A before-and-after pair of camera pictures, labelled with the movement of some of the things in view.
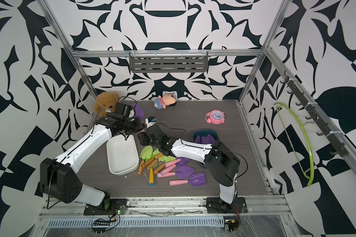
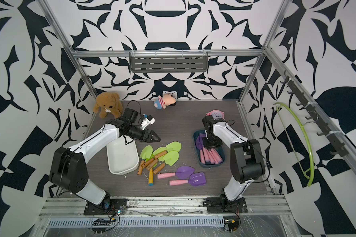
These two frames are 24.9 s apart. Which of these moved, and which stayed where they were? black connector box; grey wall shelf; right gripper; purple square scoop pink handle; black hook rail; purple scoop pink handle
Moved: purple square scoop pink handle; right gripper
Stayed: purple scoop pink handle; grey wall shelf; black hook rail; black connector box
